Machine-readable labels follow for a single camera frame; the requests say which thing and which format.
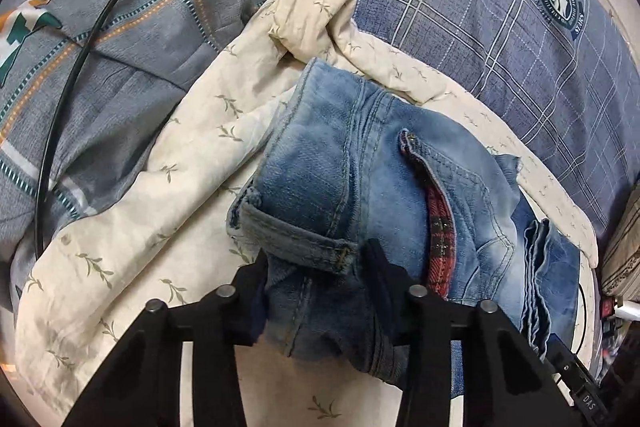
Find blue denim jeans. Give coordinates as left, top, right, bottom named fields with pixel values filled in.
left=227, top=60, right=580, bottom=387

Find beige striped pillow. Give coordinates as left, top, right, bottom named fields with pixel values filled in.
left=601, top=184, right=640, bottom=303

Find cream leaf-print bed sheet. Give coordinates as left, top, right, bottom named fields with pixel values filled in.
left=14, top=0, right=598, bottom=421

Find blue plaid quilt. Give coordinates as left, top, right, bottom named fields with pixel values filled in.
left=355, top=0, right=639, bottom=243

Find grey star-print pillow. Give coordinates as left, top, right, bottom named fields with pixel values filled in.
left=1, top=0, right=266, bottom=310

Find black cable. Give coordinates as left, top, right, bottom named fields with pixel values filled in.
left=34, top=0, right=227, bottom=260

